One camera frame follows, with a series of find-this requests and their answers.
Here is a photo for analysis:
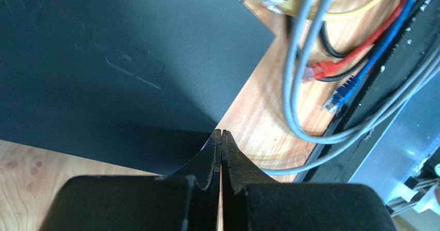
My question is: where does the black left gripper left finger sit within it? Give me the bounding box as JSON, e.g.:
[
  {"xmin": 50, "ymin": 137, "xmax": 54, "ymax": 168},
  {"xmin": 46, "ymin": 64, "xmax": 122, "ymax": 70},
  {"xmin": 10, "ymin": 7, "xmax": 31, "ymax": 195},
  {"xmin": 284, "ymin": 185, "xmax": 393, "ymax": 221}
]
[{"xmin": 40, "ymin": 130, "xmax": 222, "ymax": 230}]

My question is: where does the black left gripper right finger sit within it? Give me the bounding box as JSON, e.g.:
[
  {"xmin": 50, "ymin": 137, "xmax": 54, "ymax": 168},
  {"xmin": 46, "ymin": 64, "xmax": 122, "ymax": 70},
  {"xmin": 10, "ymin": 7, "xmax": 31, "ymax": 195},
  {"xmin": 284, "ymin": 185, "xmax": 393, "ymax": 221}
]
[{"xmin": 222, "ymin": 130, "xmax": 396, "ymax": 230}]

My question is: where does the black network switch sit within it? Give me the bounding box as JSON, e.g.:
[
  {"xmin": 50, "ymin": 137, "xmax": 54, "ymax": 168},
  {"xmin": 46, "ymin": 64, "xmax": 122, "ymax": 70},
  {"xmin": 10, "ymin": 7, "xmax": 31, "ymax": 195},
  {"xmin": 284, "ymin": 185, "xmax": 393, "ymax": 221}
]
[{"xmin": 1, "ymin": 0, "xmax": 275, "ymax": 175}]

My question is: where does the blue ethernet cable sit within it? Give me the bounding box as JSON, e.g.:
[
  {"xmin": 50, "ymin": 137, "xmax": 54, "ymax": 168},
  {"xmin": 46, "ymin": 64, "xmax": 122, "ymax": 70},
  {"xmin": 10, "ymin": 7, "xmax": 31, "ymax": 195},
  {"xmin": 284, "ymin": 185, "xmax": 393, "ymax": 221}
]
[{"xmin": 322, "ymin": 0, "xmax": 425, "ymax": 115}]

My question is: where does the red ethernet cable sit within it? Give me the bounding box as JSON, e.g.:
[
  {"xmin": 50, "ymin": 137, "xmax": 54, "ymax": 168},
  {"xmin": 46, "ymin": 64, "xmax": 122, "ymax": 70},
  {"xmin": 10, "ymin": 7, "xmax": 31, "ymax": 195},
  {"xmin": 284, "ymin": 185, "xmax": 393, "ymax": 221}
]
[{"xmin": 302, "ymin": 0, "xmax": 412, "ymax": 83}]

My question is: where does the black ethernet cable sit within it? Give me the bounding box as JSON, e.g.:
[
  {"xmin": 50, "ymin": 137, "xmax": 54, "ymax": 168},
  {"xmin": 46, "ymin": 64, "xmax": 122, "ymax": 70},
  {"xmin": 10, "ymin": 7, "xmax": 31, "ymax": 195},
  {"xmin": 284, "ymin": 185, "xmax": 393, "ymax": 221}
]
[{"xmin": 289, "ymin": 0, "xmax": 370, "ymax": 83}]

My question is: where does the aluminium frame rail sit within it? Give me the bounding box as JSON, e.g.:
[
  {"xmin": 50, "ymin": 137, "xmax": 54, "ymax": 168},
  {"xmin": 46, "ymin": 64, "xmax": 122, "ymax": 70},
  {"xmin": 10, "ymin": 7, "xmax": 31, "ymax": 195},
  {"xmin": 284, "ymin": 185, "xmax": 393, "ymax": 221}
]
[{"xmin": 348, "ymin": 74, "xmax": 439, "ymax": 215}]

